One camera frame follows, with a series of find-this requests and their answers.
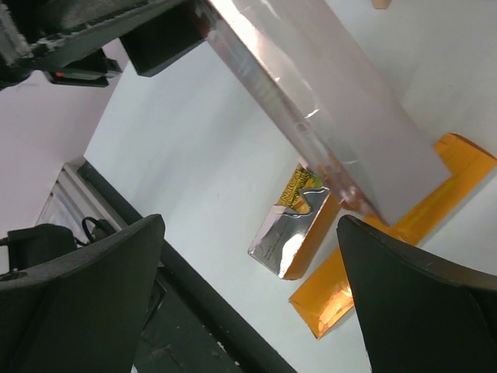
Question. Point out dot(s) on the silver yellow toothpaste box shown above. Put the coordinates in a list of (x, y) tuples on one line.
[(295, 227)]

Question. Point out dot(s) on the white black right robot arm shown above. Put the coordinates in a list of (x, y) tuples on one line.
[(39, 245)]

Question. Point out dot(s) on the aluminium frame rail right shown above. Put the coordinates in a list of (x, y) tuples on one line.
[(73, 198)]

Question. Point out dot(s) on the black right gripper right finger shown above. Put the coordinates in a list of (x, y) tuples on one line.
[(417, 311)]

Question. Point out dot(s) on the wooden two-tier shelf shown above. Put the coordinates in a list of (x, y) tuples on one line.
[(381, 4)]

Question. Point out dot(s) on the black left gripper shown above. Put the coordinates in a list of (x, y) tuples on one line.
[(64, 39)]

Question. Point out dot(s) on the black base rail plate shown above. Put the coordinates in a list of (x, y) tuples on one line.
[(191, 328)]

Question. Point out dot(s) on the red 3D toothpaste box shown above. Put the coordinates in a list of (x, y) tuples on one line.
[(309, 75)]

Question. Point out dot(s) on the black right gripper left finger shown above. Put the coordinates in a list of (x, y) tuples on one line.
[(84, 311)]

